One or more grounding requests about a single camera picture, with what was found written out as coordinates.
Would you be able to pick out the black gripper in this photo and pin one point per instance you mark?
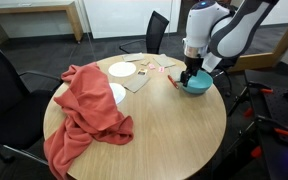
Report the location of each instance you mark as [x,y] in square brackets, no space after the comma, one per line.
[193,62]

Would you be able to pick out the teal bowl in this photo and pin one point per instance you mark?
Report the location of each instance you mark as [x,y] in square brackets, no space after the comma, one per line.
[200,83]

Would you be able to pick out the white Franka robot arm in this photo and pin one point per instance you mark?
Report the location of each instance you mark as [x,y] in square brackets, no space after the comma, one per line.
[230,30]

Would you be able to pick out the white plate under cloth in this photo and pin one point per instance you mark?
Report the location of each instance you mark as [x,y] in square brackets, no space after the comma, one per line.
[119,93]

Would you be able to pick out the orange cloth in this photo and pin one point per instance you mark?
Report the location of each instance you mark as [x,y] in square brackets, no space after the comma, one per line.
[87,110]

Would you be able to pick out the red pen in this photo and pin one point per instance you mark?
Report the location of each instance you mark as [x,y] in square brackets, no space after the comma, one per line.
[173,82]

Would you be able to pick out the pink packet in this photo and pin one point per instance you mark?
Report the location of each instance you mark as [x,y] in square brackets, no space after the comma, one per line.
[161,69]
[151,66]

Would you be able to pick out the tan packet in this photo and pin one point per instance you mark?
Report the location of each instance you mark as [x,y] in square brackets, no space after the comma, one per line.
[145,62]

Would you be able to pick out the black and yellow packet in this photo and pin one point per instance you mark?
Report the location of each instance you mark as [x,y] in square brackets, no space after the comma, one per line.
[142,71]

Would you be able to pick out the black chair with armrests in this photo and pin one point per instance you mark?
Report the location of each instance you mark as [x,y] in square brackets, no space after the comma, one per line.
[155,31]

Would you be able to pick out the white round plate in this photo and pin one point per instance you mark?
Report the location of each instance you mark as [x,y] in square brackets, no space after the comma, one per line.
[122,69]

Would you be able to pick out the light wooden bench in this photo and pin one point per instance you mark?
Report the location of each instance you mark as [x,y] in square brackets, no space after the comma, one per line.
[34,6]

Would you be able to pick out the black mesh chair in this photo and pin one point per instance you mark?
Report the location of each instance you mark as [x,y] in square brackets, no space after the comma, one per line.
[7,100]

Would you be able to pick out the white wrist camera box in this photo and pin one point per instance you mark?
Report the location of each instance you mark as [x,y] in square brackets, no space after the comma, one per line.
[212,62]

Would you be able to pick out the wooden door frame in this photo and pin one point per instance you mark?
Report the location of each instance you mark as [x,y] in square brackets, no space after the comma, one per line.
[270,56]

